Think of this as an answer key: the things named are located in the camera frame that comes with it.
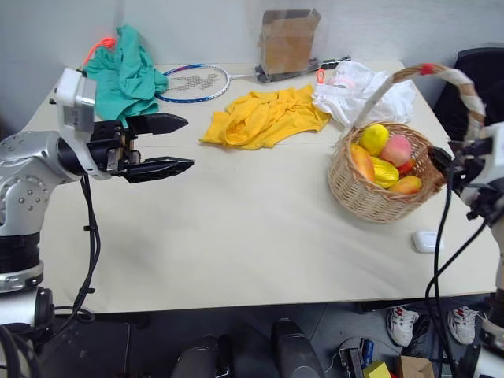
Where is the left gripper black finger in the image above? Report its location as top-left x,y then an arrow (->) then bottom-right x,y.
124,156 -> 195,185
126,112 -> 190,137

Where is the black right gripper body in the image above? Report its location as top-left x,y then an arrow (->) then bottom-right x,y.
447,136 -> 494,191

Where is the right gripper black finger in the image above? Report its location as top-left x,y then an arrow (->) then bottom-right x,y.
428,146 -> 454,175
466,187 -> 503,221

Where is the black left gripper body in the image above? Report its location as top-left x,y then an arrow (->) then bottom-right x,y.
86,118 -> 143,181

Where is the round orange yellow mango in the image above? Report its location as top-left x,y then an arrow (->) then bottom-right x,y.
387,175 -> 424,195

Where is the pink peach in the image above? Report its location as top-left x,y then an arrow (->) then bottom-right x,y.
379,135 -> 413,167

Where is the blue badminton racket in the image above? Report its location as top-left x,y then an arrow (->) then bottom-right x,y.
153,63 -> 261,105

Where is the green cloth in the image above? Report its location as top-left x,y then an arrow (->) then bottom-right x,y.
83,24 -> 170,121

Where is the yellow starfruit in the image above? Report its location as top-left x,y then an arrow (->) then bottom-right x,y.
369,155 -> 401,190

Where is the white earbuds case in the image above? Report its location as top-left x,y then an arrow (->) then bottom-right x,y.
412,230 -> 446,254

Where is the yellow lemon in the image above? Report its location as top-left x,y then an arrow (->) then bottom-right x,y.
359,123 -> 391,156

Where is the black chair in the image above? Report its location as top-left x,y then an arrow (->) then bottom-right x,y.
432,40 -> 504,143

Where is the long orange mango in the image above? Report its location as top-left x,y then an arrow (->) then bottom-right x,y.
350,143 -> 376,183

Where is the white cloth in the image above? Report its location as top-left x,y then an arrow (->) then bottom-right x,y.
310,60 -> 418,129

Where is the yellow cloth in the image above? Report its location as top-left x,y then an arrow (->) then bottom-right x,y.
198,86 -> 331,152

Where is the white red sneaker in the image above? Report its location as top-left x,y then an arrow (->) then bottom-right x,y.
447,306 -> 480,346
385,304 -> 421,348

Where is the black flat device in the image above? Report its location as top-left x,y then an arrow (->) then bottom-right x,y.
253,54 -> 352,83

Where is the open cardboard box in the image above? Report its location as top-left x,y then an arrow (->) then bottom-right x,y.
258,8 -> 322,76

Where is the small brown cardboard box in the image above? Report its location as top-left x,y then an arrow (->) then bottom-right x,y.
395,354 -> 435,378

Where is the dark rounded shape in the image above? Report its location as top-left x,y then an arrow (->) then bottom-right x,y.
169,333 -> 232,378
270,317 -> 326,378

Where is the small yellow box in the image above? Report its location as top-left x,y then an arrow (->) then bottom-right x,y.
362,359 -> 390,378

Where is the black device with blue part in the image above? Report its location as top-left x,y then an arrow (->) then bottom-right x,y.
338,337 -> 376,378

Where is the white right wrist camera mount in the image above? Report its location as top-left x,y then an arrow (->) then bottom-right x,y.
480,120 -> 504,187

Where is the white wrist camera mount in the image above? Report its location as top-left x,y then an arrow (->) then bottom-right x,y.
480,120 -> 504,187
54,67 -> 97,135

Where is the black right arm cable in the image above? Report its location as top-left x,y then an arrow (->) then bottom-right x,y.
424,169 -> 494,378

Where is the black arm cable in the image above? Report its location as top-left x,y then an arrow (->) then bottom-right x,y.
50,175 -> 101,340
424,169 -> 494,378

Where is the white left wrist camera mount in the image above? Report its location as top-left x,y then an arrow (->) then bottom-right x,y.
54,67 -> 97,135

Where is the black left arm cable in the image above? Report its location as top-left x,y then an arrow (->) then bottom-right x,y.
50,175 -> 101,340

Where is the wicker basket with handle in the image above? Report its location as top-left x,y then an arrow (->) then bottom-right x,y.
327,62 -> 487,224

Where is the orange cord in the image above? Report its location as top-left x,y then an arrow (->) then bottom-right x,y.
84,36 -> 119,69

